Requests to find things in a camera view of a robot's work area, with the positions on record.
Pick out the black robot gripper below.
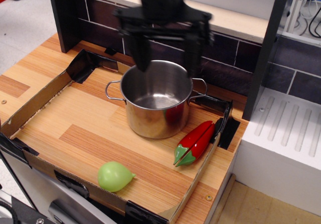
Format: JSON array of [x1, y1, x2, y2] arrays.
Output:
[[114, 0, 213, 77]]

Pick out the stainless steel pot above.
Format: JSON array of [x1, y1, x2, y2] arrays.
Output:
[[117, 60, 196, 139]]

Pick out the cardboard fence with black tape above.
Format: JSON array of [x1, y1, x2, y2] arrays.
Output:
[[1, 47, 246, 223]]

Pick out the light wooden shelf board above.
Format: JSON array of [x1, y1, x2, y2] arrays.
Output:
[[103, 0, 268, 44]]

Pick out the red toy chili pepper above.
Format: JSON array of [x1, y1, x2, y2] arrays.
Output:
[[174, 121, 215, 167]]

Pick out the green toy pear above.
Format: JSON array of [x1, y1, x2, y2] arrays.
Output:
[[97, 161, 136, 192]]

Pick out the white toy sink drainboard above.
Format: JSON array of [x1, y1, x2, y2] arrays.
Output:
[[233, 88, 320, 215]]

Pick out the dark grey shelf post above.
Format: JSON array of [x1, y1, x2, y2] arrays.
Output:
[[242, 0, 287, 121]]

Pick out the black cables in background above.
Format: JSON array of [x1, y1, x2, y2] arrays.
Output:
[[293, 0, 321, 39]]

